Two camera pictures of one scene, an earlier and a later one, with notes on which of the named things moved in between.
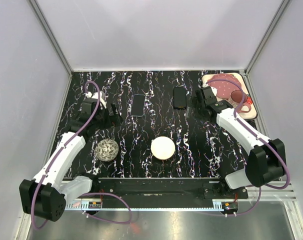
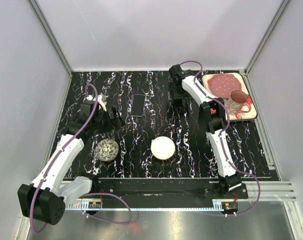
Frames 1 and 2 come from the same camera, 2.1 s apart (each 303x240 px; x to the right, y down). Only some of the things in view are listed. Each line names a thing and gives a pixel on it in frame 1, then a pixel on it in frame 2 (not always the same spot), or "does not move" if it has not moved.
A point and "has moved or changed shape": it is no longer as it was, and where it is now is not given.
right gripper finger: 200,95 → 173,104
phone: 179,96 has moved or changed shape
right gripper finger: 195,103 → 189,105
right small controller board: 230,206 does not move
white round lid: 163,148 does not move
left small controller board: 94,204 does not move
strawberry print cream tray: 251,114 does not move
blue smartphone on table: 137,107 does not move
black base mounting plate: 130,189 does not move
